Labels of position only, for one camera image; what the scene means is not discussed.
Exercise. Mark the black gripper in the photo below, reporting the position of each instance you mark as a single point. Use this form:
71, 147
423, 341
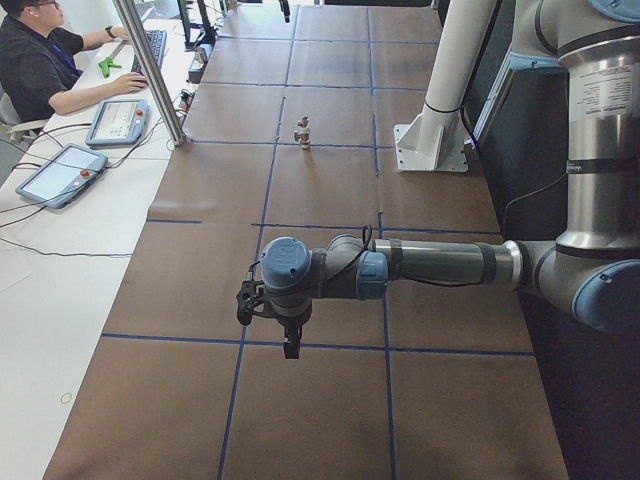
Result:
289, 322

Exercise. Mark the white PPR pipe fitting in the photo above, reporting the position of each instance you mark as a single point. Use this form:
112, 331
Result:
302, 138

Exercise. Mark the chrome metal valve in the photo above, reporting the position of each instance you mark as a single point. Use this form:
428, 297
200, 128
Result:
303, 124

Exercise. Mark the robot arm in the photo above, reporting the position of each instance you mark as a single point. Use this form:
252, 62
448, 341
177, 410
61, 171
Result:
285, 10
590, 271

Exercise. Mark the far blue teach pendant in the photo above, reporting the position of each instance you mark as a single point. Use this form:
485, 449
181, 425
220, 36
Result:
118, 123

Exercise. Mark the blue teach pendant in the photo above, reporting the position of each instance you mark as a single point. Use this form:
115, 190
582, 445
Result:
118, 123
63, 177

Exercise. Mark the near blue teach pendant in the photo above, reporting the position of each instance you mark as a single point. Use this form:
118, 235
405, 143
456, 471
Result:
63, 177

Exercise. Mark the black keyboard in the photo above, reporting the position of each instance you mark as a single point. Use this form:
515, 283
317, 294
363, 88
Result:
157, 42

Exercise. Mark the green clamp tool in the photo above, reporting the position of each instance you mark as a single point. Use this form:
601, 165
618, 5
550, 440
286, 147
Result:
108, 63

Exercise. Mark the person in black shirt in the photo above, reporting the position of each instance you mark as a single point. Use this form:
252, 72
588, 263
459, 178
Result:
38, 70

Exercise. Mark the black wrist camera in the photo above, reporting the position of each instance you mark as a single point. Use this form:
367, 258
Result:
250, 302

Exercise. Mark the white pedestal column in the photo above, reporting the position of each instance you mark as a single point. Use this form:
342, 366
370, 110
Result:
434, 141

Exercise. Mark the aluminium frame post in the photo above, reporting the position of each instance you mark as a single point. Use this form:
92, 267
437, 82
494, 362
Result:
134, 26

